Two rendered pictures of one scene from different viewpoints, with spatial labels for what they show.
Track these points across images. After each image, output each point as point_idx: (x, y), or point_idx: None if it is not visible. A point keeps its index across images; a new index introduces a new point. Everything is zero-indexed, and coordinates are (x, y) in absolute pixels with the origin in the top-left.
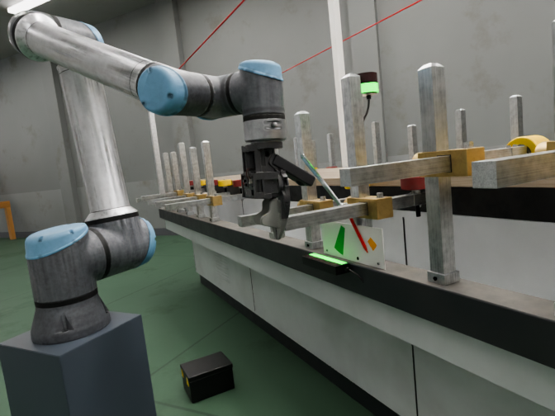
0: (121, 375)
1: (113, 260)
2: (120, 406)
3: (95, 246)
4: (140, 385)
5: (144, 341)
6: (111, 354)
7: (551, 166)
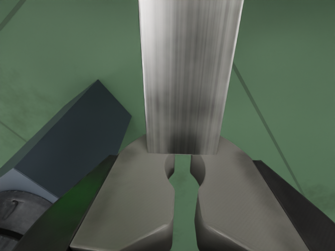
0: (70, 156)
1: None
2: (84, 144)
3: None
4: (65, 133)
5: (35, 148)
6: (65, 177)
7: None
